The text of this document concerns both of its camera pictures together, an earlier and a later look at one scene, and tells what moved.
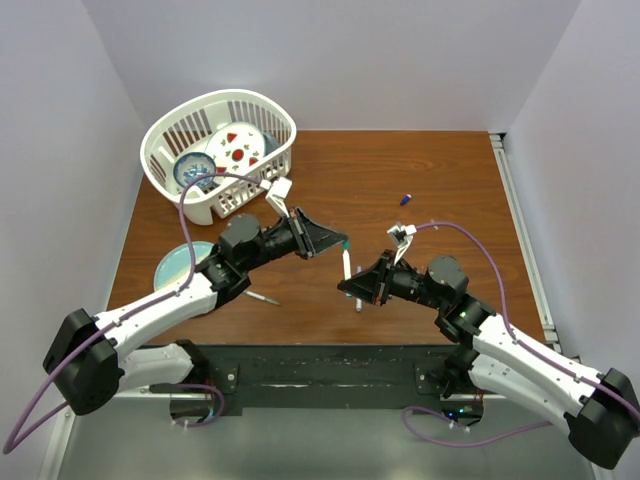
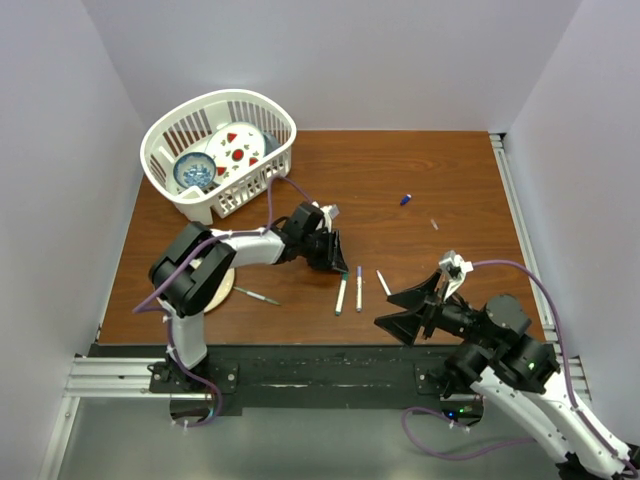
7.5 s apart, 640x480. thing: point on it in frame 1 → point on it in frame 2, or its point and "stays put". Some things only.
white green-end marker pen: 347,268 → 341,294
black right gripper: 370,285 → 405,324
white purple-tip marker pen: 359,302 stays put
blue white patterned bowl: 192,165 stays put
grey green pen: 261,297 stays put
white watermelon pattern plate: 235,146 stays put
